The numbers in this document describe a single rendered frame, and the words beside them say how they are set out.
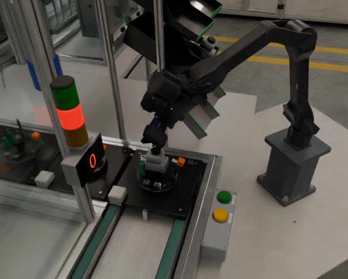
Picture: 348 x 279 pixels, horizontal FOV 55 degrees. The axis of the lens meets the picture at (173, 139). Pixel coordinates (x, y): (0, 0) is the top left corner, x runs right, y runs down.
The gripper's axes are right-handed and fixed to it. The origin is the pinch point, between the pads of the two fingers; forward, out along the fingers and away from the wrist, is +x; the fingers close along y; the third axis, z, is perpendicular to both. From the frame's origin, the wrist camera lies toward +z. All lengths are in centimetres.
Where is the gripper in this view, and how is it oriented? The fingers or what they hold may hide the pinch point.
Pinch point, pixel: (152, 128)
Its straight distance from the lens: 93.9
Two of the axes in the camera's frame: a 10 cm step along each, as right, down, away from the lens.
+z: -7.4, -6.1, -2.6
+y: -2.6, 6.3, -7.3
